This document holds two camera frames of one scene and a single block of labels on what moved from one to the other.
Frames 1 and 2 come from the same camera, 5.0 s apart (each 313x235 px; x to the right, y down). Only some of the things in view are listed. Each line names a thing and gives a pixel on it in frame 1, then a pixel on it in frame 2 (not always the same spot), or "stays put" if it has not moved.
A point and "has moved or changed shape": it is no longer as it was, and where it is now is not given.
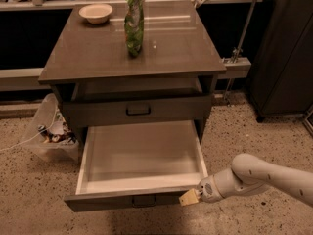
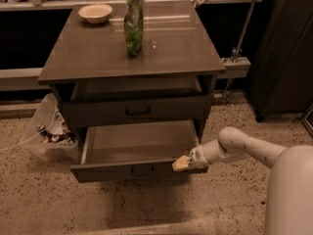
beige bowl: x=96 y=13 stays put
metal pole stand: x=238 y=53 stays put
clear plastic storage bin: x=49 y=133 stays put
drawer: x=137 y=164 has moved or changed shape
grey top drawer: x=149 y=109 stays put
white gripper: x=208 y=191 → x=198 y=158
